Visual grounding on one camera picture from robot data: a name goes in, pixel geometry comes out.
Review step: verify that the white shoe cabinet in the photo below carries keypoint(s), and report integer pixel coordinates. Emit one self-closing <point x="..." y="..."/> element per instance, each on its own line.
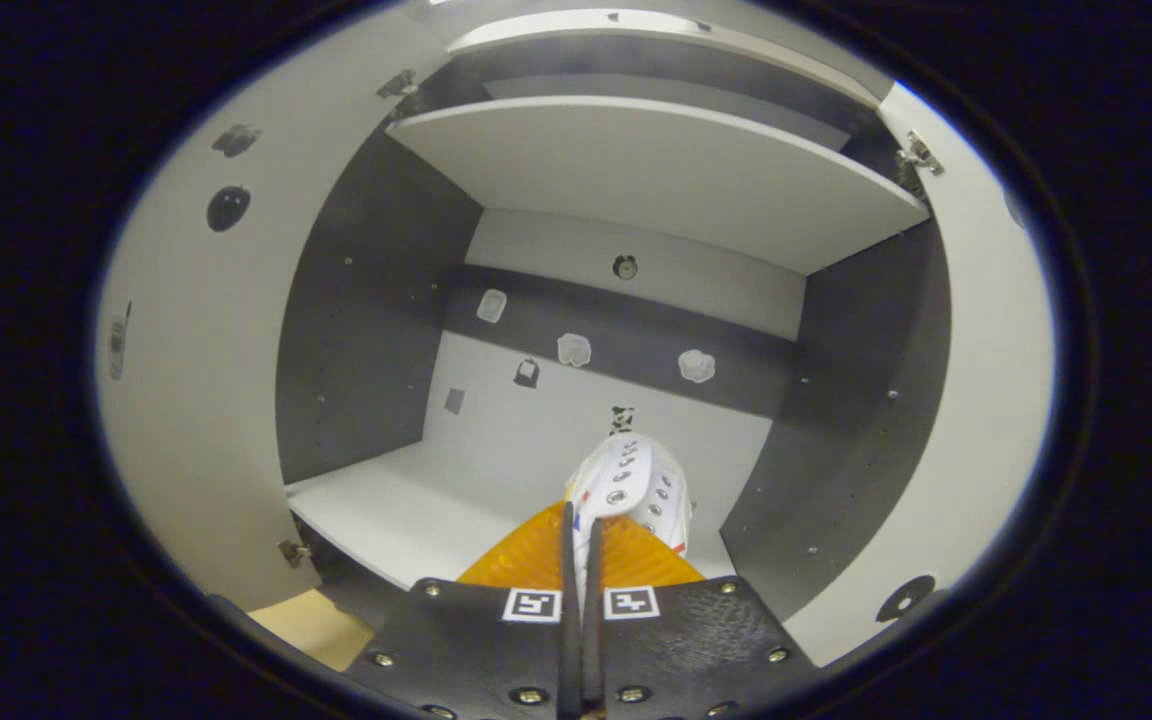
<point x="366" y="330"/>

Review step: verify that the white cabinet drawer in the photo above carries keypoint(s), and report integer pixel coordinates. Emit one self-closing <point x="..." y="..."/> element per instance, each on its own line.
<point x="556" y="30"/>

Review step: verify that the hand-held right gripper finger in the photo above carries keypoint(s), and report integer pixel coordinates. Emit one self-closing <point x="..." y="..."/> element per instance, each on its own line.
<point x="592" y="650"/>
<point x="570" y="640"/>

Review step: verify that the white canvas shoe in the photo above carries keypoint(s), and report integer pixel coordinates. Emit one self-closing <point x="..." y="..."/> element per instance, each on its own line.
<point x="636" y="480"/>

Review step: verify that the white cabinet door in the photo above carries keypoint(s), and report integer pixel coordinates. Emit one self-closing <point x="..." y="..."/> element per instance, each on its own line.
<point x="976" y="420"/>
<point x="206" y="400"/>

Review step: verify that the white cabinet shelf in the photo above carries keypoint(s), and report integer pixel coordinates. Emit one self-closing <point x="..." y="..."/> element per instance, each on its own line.
<point x="406" y="520"/>
<point x="656" y="170"/>

